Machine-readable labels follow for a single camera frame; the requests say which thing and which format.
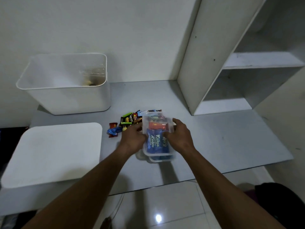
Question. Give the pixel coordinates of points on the person's right hand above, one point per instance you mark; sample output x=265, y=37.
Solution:
x=180, y=138

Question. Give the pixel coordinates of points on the person's left hand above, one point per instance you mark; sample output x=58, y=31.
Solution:
x=132, y=140

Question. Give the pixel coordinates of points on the bunch of dark blue packets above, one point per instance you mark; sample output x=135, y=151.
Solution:
x=152, y=143

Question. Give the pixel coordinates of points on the pile of small snack bars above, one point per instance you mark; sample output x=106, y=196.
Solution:
x=127, y=118

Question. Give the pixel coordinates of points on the small red snack packet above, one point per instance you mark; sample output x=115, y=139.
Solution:
x=157, y=126

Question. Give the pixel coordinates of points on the clear plastic container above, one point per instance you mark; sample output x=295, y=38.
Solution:
x=162, y=159
x=157, y=116

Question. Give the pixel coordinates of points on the stack of light blue packets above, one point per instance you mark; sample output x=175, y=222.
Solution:
x=159, y=158

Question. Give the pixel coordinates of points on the clear bag of yellow sticks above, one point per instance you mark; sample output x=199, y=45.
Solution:
x=87, y=81

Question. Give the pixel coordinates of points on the white plastic storage bin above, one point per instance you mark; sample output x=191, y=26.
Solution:
x=69, y=100

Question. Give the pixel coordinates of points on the white bin lid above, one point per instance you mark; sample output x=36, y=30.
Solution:
x=52, y=155

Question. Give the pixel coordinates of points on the person's right forearm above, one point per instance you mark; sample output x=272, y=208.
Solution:
x=226, y=195

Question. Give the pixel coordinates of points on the person's left forearm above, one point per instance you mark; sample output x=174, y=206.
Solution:
x=78, y=195

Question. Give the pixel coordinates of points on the white wooden shelf unit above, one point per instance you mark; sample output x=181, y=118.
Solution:
x=207, y=57

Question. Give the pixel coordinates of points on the black and pink floor object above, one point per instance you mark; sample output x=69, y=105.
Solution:
x=281, y=202

